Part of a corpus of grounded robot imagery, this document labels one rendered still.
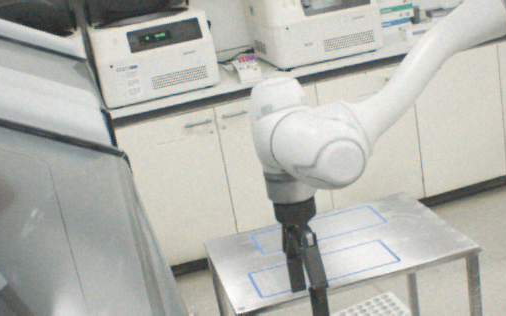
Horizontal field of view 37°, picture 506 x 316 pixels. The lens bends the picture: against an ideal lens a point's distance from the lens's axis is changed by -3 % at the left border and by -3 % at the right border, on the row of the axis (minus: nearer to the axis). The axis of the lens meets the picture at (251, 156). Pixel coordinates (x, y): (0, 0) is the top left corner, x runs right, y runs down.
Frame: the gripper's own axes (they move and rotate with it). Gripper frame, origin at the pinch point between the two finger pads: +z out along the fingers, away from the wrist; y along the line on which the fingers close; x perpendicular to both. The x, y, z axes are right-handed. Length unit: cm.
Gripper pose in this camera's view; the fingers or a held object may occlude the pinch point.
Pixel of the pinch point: (309, 298)
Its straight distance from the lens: 145.7
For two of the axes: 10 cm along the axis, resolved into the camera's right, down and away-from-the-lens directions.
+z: 1.7, 9.4, 2.8
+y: -2.5, -2.4, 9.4
